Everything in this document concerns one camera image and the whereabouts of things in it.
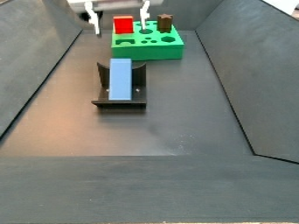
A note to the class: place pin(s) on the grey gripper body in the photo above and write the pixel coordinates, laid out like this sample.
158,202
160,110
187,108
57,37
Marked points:
108,5

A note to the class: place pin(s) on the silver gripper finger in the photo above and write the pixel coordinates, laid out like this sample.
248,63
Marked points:
143,13
93,16

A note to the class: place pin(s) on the blue rectangular block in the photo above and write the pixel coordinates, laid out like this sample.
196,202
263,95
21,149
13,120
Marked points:
120,80

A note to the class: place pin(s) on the green foam shape board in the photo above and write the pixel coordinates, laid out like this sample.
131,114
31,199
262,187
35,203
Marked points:
147,44

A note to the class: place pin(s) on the black curved fixture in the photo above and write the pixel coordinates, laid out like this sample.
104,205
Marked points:
139,98

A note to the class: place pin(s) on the brown star peg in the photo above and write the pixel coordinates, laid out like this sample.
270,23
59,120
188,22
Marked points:
164,23

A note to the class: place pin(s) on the red block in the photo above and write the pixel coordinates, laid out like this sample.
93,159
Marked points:
123,24

